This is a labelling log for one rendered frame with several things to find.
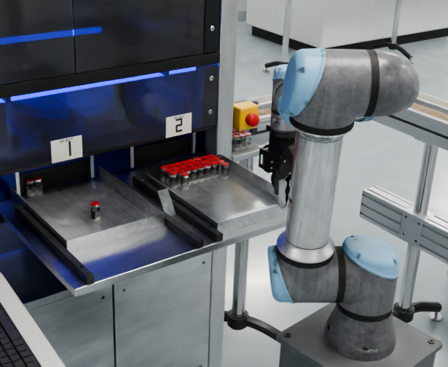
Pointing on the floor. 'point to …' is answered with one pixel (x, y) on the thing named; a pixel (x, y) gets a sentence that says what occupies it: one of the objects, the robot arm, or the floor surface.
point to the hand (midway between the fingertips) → (285, 204)
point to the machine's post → (226, 115)
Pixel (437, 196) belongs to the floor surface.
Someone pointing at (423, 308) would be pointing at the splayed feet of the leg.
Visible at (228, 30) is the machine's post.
